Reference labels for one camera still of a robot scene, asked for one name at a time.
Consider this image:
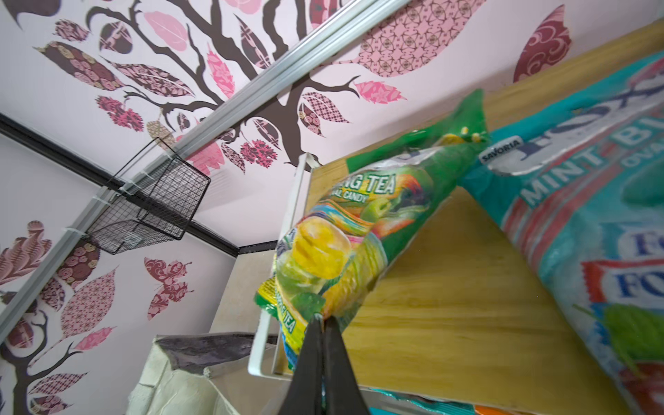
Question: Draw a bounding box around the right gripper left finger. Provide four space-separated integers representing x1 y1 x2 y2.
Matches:
278 315 323 415

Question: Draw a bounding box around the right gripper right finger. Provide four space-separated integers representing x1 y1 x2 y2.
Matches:
323 316 370 415

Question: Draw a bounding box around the cream canvas grocery bag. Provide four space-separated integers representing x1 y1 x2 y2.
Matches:
126 332 284 414

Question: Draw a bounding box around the green yellow snack bag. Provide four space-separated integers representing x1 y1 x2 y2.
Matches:
255 90 489 367

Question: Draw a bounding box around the teal snack bag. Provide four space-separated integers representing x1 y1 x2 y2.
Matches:
462 53 663 414

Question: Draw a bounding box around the black wire basket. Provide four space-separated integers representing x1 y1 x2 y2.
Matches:
83 138 211 255

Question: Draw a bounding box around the aluminium frame rail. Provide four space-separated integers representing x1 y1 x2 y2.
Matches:
1 1 407 339

